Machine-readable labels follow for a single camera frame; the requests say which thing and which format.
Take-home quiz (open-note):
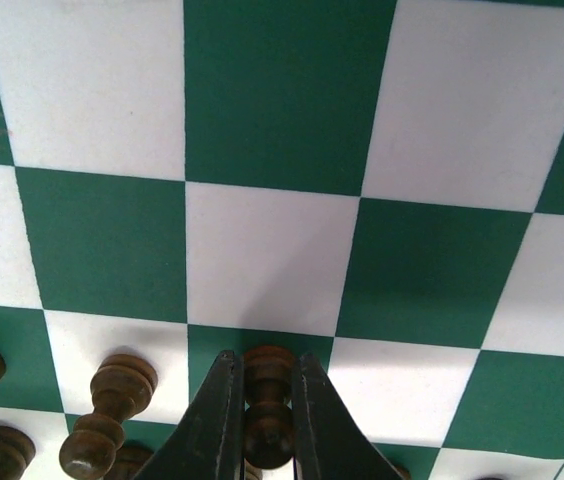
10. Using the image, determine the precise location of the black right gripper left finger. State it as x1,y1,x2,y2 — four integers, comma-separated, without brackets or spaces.
136,350,245,480

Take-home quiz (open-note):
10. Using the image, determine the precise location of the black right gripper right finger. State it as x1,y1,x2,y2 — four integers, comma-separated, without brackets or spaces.
291,353,402,480

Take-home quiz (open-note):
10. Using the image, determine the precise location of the dark pawn chess piece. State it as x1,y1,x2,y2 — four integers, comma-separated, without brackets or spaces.
243,345,295,470

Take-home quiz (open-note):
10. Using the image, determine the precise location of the green white chess board mat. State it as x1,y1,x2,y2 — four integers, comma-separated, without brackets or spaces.
0,1,564,479

